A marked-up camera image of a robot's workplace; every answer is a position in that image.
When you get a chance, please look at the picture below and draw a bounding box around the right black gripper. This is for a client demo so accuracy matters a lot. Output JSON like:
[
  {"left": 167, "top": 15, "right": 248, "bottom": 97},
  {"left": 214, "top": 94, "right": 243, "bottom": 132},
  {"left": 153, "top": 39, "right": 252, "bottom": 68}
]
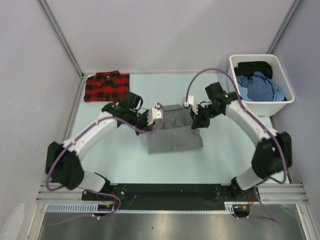
[{"left": 190, "top": 103, "right": 222, "bottom": 129}]

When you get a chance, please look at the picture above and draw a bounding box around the grey long sleeve shirt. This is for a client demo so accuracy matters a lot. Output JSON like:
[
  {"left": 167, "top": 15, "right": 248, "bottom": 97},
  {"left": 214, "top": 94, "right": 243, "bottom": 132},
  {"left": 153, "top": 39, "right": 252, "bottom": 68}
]
[{"left": 147, "top": 104, "right": 204, "bottom": 155}]

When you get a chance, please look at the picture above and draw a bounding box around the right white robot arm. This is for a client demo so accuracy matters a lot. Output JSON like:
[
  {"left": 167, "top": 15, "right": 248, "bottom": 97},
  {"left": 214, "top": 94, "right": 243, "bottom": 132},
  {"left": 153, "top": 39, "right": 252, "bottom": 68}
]
[{"left": 183, "top": 82, "right": 292, "bottom": 201}]

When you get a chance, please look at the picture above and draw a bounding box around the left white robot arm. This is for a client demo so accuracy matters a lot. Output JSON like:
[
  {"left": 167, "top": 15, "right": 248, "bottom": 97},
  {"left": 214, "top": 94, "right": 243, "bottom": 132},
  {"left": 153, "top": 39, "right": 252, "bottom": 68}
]
[{"left": 45, "top": 92, "right": 162, "bottom": 200}]

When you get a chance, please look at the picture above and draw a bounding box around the red black plaid shirt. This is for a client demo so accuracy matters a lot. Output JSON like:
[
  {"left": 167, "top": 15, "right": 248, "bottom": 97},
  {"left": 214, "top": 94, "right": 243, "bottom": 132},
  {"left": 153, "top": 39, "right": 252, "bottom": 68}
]
[{"left": 83, "top": 70, "right": 130, "bottom": 102}]

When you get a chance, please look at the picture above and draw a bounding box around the blue checked shirt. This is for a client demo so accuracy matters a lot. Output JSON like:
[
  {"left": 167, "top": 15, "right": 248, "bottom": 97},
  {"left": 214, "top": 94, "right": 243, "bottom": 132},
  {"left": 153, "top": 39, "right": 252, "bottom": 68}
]
[{"left": 236, "top": 71, "right": 274, "bottom": 102}]

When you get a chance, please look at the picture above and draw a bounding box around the black shirt in bin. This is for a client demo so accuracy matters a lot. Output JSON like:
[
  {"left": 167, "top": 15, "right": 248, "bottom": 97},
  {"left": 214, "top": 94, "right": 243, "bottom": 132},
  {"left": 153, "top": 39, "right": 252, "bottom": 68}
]
[{"left": 234, "top": 61, "right": 273, "bottom": 79}]

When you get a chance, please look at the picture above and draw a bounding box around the white plastic bin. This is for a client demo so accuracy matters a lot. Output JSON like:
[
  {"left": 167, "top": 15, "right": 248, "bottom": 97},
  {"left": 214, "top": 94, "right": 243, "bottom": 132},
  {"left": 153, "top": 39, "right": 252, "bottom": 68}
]
[{"left": 228, "top": 54, "right": 295, "bottom": 117}]

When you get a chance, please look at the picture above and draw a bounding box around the light blue shirt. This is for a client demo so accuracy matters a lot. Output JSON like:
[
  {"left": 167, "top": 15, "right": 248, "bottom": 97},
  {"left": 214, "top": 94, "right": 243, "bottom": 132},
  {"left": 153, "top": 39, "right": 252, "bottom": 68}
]
[{"left": 272, "top": 85, "right": 286, "bottom": 102}]

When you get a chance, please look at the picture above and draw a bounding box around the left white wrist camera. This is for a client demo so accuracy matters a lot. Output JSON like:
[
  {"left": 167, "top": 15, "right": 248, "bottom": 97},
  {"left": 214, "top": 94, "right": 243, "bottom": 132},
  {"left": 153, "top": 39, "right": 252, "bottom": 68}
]
[{"left": 147, "top": 102, "right": 164, "bottom": 126}]

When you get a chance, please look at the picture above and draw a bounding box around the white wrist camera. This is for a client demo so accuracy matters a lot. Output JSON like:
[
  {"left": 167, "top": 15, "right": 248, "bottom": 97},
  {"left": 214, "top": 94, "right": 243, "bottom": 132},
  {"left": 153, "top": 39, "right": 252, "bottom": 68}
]
[
  {"left": 182, "top": 95, "right": 198, "bottom": 115},
  {"left": 147, "top": 102, "right": 164, "bottom": 126}
]

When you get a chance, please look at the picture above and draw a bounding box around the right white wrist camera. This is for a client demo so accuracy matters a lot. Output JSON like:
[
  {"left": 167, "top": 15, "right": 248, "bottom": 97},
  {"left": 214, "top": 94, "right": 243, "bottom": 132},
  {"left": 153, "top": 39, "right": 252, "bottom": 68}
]
[{"left": 182, "top": 95, "right": 198, "bottom": 115}]

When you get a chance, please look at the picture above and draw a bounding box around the white slotted cable duct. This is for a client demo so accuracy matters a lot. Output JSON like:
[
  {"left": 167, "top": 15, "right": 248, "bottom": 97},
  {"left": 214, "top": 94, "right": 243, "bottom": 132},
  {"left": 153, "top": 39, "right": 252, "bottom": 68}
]
[{"left": 46, "top": 202, "right": 234, "bottom": 215}]

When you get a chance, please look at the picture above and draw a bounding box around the aluminium frame rail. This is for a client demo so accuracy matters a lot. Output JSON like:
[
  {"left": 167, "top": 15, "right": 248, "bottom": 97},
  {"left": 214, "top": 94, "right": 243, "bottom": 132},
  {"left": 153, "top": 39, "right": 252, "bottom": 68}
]
[{"left": 36, "top": 183, "right": 309, "bottom": 204}]

